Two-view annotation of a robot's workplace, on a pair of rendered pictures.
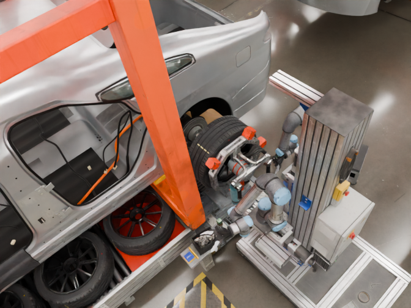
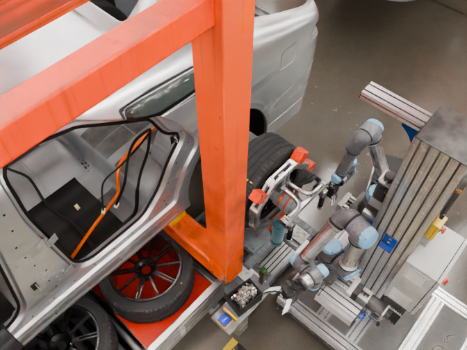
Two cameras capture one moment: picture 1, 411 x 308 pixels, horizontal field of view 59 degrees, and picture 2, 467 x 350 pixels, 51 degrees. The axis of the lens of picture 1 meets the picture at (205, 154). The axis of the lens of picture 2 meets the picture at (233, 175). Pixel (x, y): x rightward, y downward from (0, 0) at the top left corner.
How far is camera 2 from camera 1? 0.61 m
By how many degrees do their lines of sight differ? 10
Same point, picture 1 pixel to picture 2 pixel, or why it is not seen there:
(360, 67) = (399, 64)
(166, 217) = (187, 269)
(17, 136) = not seen: outside the picture
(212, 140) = (256, 167)
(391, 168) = not seen: hidden behind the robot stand
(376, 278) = (451, 328)
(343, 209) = (433, 248)
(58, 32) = (157, 42)
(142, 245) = (159, 309)
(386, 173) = not seen: hidden behind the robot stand
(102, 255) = (105, 326)
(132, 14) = (236, 17)
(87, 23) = (187, 30)
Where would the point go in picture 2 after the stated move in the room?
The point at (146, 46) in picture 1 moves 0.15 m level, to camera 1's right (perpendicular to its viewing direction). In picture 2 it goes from (240, 55) to (279, 48)
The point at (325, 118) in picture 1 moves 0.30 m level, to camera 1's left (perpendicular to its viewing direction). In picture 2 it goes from (441, 144) to (376, 159)
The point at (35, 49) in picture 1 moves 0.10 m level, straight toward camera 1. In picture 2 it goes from (129, 66) to (150, 85)
